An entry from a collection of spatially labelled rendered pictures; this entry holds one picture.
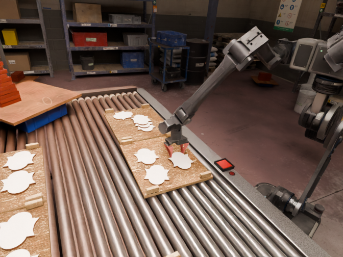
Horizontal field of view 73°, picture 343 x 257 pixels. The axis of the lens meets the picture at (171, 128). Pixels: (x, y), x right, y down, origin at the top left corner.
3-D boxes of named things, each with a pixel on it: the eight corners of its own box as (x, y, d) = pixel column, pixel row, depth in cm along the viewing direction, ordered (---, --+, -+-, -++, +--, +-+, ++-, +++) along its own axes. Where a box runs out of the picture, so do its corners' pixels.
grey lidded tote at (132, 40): (142, 43, 557) (142, 32, 545) (148, 46, 530) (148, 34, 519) (121, 43, 533) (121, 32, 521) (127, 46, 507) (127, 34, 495)
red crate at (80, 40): (103, 42, 526) (103, 29, 512) (107, 46, 491) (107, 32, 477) (72, 43, 500) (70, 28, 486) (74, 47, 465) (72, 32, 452)
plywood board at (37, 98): (30, 82, 178) (29, 79, 177) (81, 96, 162) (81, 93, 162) (-46, 104, 138) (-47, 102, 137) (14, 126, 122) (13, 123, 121)
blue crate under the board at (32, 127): (35, 103, 169) (32, 91, 164) (69, 113, 160) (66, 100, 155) (-8, 121, 144) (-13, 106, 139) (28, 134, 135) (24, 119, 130)
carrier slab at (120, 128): (149, 108, 177) (149, 106, 176) (175, 134, 146) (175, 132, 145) (103, 114, 162) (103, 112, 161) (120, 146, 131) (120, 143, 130)
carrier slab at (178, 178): (175, 136, 144) (175, 134, 143) (213, 178, 113) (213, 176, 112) (119, 147, 130) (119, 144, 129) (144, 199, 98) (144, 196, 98)
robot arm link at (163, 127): (193, 119, 111) (182, 105, 113) (177, 125, 103) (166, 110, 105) (180, 132, 119) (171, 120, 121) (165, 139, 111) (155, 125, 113)
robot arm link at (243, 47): (272, 37, 82) (253, 18, 84) (242, 66, 87) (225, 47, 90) (283, 60, 120) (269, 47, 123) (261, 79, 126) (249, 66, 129)
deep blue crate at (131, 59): (140, 63, 582) (140, 48, 564) (144, 68, 550) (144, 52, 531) (119, 63, 565) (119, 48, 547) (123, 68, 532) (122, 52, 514)
